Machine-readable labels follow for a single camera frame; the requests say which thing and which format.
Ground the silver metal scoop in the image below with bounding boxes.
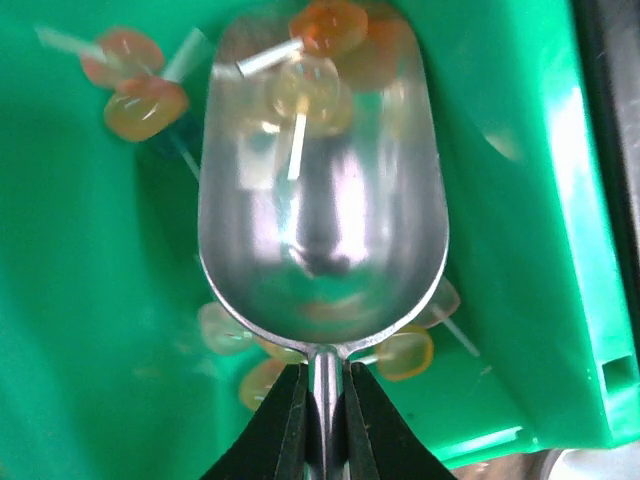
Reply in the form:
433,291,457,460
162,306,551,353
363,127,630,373
198,1,449,479

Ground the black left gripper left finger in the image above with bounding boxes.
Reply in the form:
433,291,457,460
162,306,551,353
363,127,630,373
201,364,309,480

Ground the silver metal jar lid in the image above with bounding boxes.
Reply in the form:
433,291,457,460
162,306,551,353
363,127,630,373
530,443,639,480

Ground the green bin with lollipops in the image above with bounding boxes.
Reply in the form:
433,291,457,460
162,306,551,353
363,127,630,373
1,1,639,479

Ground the black bin with lollipops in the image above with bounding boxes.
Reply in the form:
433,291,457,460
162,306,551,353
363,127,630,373
572,1,639,348

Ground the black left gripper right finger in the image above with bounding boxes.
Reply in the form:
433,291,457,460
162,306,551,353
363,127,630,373
343,362,454,480

